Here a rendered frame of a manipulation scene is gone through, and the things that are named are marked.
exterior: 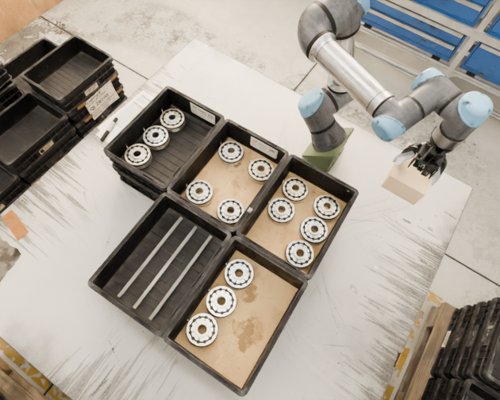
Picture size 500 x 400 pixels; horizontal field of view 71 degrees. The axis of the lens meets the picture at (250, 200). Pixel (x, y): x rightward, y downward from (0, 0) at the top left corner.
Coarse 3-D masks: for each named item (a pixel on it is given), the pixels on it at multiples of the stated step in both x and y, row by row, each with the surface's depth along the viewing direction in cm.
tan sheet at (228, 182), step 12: (240, 144) 149; (216, 156) 146; (252, 156) 147; (204, 168) 143; (216, 168) 143; (228, 168) 144; (240, 168) 144; (204, 180) 141; (216, 180) 141; (228, 180) 141; (240, 180) 142; (216, 192) 139; (228, 192) 139; (240, 192) 139; (252, 192) 140; (216, 204) 137; (216, 216) 134
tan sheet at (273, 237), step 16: (288, 176) 144; (320, 192) 141; (304, 208) 138; (256, 224) 134; (272, 224) 134; (288, 224) 135; (256, 240) 131; (272, 240) 131; (288, 240) 132; (304, 272) 127
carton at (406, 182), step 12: (408, 144) 118; (396, 168) 113; (408, 168) 114; (384, 180) 119; (396, 180) 112; (408, 180) 112; (420, 180) 112; (432, 180) 112; (396, 192) 117; (408, 192) 113; (420, 192) 110
